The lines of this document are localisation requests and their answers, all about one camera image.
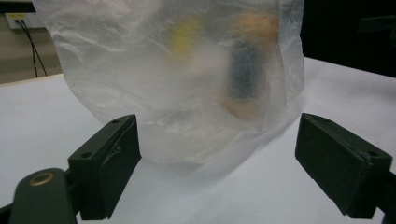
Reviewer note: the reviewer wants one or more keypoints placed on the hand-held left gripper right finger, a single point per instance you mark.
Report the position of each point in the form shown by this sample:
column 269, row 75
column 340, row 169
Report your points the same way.
column 336, row 158

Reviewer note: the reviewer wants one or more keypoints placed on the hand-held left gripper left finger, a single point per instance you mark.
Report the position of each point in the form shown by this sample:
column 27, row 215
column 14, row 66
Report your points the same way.
column 102, row 161

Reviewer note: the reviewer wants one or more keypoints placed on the translucent white plastic bag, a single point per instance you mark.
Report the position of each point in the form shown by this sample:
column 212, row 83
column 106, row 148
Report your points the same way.
column 162, row 81

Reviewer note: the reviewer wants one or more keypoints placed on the orange and dark item inside bag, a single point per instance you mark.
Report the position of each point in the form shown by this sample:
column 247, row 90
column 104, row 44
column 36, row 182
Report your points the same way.
column 247, row 68

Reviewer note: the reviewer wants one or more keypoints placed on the yellow item inside bag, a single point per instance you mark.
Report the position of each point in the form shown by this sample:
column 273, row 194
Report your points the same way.
column 184, row 39

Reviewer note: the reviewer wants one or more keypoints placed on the white wall socket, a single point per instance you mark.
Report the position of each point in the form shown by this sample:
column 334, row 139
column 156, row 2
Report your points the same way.
column 23, row 20

